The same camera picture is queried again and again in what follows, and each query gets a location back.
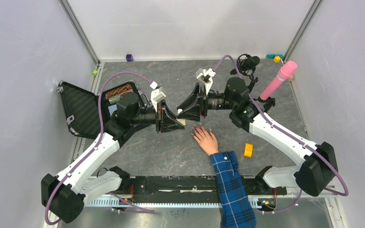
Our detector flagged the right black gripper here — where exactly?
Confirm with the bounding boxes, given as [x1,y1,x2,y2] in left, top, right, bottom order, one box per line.
[176,83,236,123]

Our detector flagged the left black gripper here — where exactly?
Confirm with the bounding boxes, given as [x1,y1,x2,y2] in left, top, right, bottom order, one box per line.
[130,99,184,133]

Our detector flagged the small nail polish bottle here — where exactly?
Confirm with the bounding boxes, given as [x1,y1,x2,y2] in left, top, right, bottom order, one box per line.
[177,119,186,126]

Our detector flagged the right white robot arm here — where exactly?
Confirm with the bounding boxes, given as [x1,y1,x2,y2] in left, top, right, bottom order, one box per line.
[177,77,338,197]

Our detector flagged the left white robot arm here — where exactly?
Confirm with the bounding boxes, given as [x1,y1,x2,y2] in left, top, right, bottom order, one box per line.
[41,92,186,225]

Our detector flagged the blue plaid sleeve forearm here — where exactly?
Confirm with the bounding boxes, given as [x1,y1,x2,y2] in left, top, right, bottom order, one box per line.
[210,151,257,228]

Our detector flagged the person hand with painted nails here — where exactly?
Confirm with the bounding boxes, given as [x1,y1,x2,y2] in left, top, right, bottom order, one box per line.
[192,125,219,156]

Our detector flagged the yellow block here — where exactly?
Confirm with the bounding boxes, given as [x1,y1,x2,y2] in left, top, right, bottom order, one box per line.
[243,143,253,158]

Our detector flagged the black microphone on tripod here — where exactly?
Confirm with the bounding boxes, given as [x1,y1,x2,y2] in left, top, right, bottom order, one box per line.
[230,54,260,92]

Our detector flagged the purple cube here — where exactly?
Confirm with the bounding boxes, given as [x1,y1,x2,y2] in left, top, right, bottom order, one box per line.
[125,54,134,62]

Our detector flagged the black poker chip case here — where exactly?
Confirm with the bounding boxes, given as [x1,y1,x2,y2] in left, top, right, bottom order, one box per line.
[57,81,143,139]

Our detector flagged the teal block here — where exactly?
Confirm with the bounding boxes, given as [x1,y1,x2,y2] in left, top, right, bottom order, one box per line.
[266,54,284,59]

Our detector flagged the small yellow cube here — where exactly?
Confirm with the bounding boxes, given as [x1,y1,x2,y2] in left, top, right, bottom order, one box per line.
[273,56,281,63]

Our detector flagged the pink foam cylinder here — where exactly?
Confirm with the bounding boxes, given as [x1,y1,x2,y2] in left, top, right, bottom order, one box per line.
[259,61,298,100]

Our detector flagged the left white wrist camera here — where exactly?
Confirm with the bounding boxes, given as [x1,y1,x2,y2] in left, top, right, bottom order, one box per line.
[150,81,166,112]

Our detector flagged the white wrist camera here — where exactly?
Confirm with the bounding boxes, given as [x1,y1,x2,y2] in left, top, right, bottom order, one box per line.
[150,81,166,112]
[195,68,216,95]

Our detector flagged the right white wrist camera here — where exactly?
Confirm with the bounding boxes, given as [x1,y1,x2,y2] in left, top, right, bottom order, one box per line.
[195,68,216,95]

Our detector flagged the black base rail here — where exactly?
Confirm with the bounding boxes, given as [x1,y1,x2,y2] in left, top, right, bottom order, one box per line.
[97,175,288,205]

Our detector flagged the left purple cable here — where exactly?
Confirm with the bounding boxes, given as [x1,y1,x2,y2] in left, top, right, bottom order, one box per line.
[44,71,158,226]

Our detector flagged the purple cable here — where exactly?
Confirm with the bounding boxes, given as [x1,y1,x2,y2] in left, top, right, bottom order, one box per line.
[213,55,349,215]
[44,71,158,226]

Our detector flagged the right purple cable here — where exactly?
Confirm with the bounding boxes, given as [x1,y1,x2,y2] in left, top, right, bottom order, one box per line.
[213,55,349,215]

